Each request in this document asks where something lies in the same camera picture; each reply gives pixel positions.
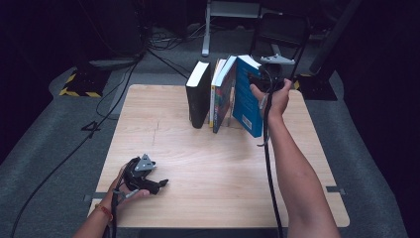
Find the person's dark clothing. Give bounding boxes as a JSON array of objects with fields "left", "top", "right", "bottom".
[{"left": 138, "top": 228, "right": 280, "bottom": 238}]

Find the person's left hand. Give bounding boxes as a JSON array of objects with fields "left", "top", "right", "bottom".
[{"left": 100, "top": 163, "right": 152, "bottom": 212}]

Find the yellow illustrated book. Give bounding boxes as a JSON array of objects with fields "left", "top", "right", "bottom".
[{"left": 208, "top": 58, "right": 229, "bottom": 129}]

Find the red and orange braided bracelet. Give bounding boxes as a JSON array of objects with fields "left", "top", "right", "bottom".
[{"left": 94, "top": 203, "right": 114, "bottom": 223}]

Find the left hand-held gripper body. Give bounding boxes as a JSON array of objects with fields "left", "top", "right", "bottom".
[{"left": 125, "top": 153, "right": 157, "bottom": 191}]

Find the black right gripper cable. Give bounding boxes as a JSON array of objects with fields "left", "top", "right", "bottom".
[{"left": 257, "top": 67, "right": 285, "bottom": 238}]

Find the dark slanted pole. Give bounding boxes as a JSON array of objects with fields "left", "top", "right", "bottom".
[{"left": 308, "top": 0, "right": 364, "bottom": 74}]

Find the long black floor cable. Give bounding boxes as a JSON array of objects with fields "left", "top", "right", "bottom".
[{"left": 11, "top": 54, "right": 145, "bottom": 238}]

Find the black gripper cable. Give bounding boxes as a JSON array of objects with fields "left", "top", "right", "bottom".
[
  {"left": 257, "top": 67, "right": 285, "bottom": 238},
  {"left": 110, "top": 187, "right": 122, "bottom": 238}
]

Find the black yellow striped base plate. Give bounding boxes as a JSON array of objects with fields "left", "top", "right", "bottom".
[
  {"left": 293, "top": 72, "right": 339, "bottom": 102},
  {"left": 58, "top": 67, "right": 112, "bottom": 99}
]

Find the blue landscape cover book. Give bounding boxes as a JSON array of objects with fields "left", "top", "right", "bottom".
[{"left": 231, "top": 54, "right": 265, "bottom": 139}]

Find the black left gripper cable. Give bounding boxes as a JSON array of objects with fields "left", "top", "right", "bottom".
[{"left": 110, "top": 187, "right": 122, "bottom": 238}]

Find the red and blue illustrated book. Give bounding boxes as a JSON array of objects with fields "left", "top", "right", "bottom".
[{"left": 211, "top": 55, "right": 239, "bottom": 135}]

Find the grey metal stand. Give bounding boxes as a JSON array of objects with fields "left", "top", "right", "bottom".
[{"left": 200, "top": 0, "right": 263, "bottom": 59}]

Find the person's right hand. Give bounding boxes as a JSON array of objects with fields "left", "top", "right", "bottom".
[{"left": 250, "top": 78, "right": 293, "bottom": 124}]

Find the dark cabinet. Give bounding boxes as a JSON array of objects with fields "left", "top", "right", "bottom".
[{"left": 78, "top": 0, "right": 147, "bottom": 67}]

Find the black metal chair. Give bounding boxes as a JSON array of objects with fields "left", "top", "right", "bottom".
[{"left": 249, "top": 12, "right": 312, "bottom": 85}]

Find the bundle of floor cables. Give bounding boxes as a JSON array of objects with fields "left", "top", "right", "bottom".
[{"left": 146, "top": 22, "right": 208, "bottom": 52}]

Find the black hardcover book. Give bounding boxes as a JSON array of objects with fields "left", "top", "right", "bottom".
[{"left": 184, "top": 59, "right": 213, "bottom": 130}]

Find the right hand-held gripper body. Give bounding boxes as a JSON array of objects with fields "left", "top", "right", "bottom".
[{"left": 259, "top": 54, "right": 296, "bottom": 94}]

